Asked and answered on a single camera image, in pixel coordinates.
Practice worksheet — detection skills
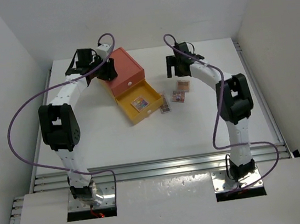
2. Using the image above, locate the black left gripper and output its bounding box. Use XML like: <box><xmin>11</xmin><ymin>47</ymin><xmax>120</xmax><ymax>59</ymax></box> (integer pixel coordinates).
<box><xmin>87</xmin><ymin>53</ymin><xmax>116</xmax><ymax>84</ymax></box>

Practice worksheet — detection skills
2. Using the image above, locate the brown eyeshadow palette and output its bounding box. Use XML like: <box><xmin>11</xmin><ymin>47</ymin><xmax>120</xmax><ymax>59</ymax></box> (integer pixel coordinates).
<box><xmin>176</xmin><ymin>80</ymin><xmax>190</xmax><ymax>92</ymax></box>

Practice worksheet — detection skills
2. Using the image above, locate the pink eyeshadow palette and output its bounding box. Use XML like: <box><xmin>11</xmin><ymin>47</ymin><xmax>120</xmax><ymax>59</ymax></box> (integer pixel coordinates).
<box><xmin>171</xmin><ymin>90</ymin><xmax>185</xmax><ymax>103</ymax></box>

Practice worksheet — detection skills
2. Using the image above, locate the yellow drawer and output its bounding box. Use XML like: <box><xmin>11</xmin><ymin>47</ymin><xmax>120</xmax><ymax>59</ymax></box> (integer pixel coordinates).
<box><xmin>115</xmin><ymin>80</ymin><xmax>163</xmax><ymax>124</ymax></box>

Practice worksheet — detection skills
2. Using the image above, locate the orange drawer box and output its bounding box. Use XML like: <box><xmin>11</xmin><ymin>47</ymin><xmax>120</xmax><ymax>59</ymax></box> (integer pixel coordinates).
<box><xmin>99</xmin><ymin>47</ymin><xmax>145</xmax><ymax>97</ymax></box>

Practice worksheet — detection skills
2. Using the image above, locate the small clear eyeshadow palette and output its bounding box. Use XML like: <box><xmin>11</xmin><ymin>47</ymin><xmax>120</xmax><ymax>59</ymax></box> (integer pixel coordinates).
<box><xmin>159</xmin><ymin>91</ymin><xmax>171</xmax><ymax>114</ymax></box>

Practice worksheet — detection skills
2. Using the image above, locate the colourful eyeshadow palette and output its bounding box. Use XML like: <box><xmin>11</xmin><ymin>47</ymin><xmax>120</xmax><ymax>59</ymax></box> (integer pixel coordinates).
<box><xmin>131</xmin><ymin>96</ymin><xmax>149</xmax><ymax>112</ymax></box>

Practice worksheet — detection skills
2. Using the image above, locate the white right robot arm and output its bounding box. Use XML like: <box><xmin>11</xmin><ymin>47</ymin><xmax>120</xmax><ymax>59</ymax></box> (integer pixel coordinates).
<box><xmin>166</xmin><ymin>42</ymin><xmax>255</xmax><ymax>182</ymax></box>

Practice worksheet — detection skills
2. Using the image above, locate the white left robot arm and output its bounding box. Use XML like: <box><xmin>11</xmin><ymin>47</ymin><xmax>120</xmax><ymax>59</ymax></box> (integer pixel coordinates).
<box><xmin>38</xmin><ymin>43</ymin><xmax>117</xmax><ymax>206</ymax></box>

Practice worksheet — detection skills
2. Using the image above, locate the white front cover panel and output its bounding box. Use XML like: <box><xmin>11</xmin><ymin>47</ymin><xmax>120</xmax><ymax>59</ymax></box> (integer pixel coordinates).
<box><xmin>20</xmin><ymin>158</ymin><xmax>300</xmax><ymax>224</ymax></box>

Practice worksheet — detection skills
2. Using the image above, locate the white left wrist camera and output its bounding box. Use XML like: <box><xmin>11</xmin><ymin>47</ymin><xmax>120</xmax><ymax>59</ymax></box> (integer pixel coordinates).
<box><xmin>95</xmin><ymin>43</ymin><xmax>112</xmax><ymax>60</ymax></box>

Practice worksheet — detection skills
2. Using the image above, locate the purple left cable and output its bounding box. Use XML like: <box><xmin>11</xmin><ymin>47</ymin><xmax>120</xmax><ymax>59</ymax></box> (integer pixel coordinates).
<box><xmin>0</xmin><ymin>32</ymin><xmax>136</xmax><ymax>217</ymax></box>

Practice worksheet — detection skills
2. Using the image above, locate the purple cable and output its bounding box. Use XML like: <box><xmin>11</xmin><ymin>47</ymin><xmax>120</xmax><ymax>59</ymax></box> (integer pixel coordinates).
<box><xmin>0</xmin><ymin>32</ymin><xmax>136</xmax><ymax>217</ymax></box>
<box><xmin>163</xmin><ymin>22</ymin><xmax>284</xmax><ymax>199</ymax></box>

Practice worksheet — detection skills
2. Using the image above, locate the aluminium frame rail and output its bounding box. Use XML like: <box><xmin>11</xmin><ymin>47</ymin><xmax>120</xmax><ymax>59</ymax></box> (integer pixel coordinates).
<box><xmin>30</xmin><ymin>143</ymin><xmax>292</xmax><ymax>193</ymax></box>

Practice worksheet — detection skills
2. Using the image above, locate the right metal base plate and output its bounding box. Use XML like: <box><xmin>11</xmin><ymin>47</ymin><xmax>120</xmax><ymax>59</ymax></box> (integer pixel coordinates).
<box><xmin>211</xmin><ymin>166</ymin><xmax>264</xmax><ymax>193</ymax></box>

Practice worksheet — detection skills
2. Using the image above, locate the metal base plate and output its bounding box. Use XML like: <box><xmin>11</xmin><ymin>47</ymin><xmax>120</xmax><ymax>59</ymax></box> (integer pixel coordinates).
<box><xmin>67</xmin><ymin>185</ymin><xmax>116</xmax><ymax>212</ymax></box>
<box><xmin>211</xmin><ymin>166</ymin><xmax>264</xmax><ymax>193</ymax></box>

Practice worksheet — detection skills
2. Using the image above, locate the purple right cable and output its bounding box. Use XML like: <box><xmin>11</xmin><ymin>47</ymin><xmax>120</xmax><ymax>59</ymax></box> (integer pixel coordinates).
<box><xmin>163</xmin><ymin>22</ymin><xmax>284</xmax><ymax>199</ymax></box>

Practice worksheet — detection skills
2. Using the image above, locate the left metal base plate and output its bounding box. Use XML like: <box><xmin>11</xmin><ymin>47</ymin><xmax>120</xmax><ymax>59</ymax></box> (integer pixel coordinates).
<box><xmin>67</xmin><ymin>185</ymin><xmax>116</xmax><ymax>212</ymax></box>

